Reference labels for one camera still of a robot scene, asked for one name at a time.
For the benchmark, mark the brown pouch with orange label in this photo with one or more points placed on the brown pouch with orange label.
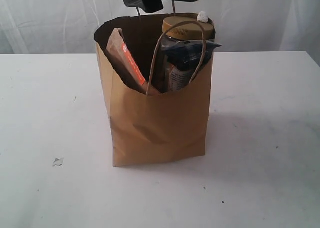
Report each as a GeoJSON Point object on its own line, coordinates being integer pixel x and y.
{"type": "Point", "coordinates": [123, 62]}

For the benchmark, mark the nut jar with gold lid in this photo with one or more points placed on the nut jar with gold lid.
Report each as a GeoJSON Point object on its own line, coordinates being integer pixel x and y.
{"type": "Point", "coordinates": [187, 32]}

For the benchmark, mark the white candy top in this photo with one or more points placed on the white candy top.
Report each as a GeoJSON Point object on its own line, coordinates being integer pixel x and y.
{"type": "Point", "coordinates": [202, 17]}

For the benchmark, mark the white long noodle package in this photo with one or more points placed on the white long noodle package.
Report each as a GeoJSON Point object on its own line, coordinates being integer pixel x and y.
{"type": "Point", "coordinates": [181, 61]}

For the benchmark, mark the brown paper bag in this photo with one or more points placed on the brown paper bag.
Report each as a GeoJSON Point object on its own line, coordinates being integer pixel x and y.
{"type": "Point", "coordinates": [150, 129]}

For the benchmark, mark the white curtain backdrop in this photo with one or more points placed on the white curtain backdrop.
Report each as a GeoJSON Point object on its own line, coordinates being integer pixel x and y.
{"type": "Point", "coordinates": [68, 26]}

